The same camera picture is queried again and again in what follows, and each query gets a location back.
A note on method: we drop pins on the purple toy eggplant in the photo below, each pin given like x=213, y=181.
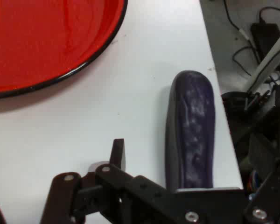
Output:
x=193, y=130

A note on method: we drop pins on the red plate with black rim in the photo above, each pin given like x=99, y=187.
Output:
x=42, y=42

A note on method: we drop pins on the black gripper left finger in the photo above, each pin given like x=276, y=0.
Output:
x=121, y=193

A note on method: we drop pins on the grey metal bar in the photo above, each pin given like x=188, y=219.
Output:
x=270, y=60

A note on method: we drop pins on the black power adapter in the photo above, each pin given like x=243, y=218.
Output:
x=266, y=37

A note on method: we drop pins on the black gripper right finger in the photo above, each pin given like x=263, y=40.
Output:
x=270, y=200

